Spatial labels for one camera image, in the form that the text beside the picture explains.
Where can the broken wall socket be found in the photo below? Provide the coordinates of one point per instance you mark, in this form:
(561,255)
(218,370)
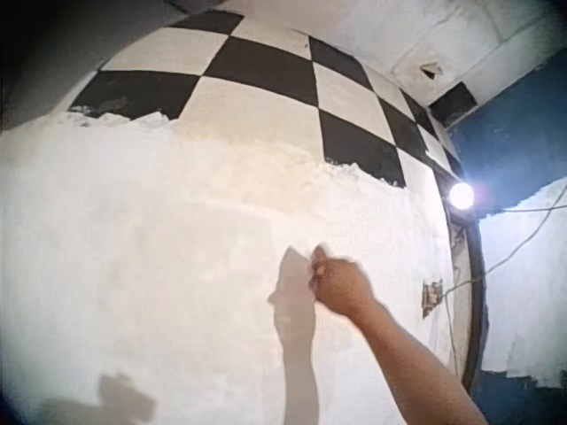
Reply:
(432,297)

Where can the person's right hand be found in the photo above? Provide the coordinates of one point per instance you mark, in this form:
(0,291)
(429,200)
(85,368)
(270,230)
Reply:
(343,283)

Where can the dark door frame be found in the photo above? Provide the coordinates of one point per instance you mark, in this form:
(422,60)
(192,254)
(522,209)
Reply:
(474,288)

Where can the person's right fingers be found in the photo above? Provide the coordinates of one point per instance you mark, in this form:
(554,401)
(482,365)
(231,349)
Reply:
(320,259)

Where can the glowing light bulb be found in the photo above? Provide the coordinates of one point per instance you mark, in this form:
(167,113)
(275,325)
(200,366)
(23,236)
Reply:
(461,195)

